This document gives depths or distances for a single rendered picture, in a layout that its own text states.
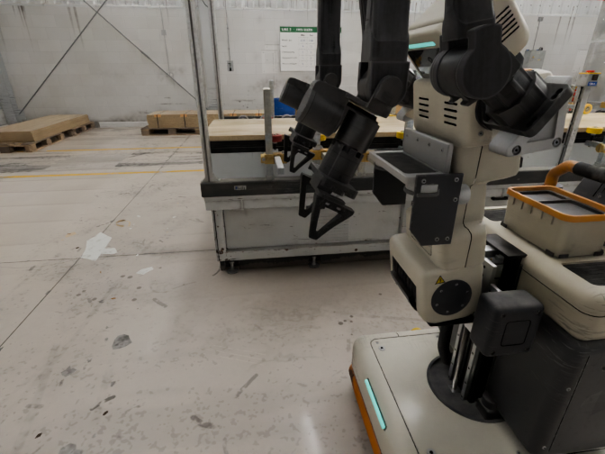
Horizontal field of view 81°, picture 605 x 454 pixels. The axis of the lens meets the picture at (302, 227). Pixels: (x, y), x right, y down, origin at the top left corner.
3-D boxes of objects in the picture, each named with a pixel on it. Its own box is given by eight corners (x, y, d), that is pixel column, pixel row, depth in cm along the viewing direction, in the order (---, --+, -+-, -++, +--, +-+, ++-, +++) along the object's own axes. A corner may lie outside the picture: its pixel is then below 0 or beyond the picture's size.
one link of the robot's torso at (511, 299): (464, 302, 113) (479, 232, 103) (526, 370, 88) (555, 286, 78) (383, 309, 110) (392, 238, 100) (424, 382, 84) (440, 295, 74)
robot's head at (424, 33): (476, 45, 84) (444, -11, 78) (542, 38, 65) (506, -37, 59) (428, 89, 87) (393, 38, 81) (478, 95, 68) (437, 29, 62)
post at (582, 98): (567, 167, 210) (592, 86, 192) (560, 168, 209) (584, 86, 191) (561, 166, 214) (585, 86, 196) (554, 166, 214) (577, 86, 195)
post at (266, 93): (274, 183, 190) (270, 87, 170) (266, 183, 190) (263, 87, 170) (273, 181, 193) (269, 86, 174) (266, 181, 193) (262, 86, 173)
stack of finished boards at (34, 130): (90, 122, 799) (87, 113, 792) (34, 141, 582) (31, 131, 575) (52, 122, 788) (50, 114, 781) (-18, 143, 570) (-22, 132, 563)
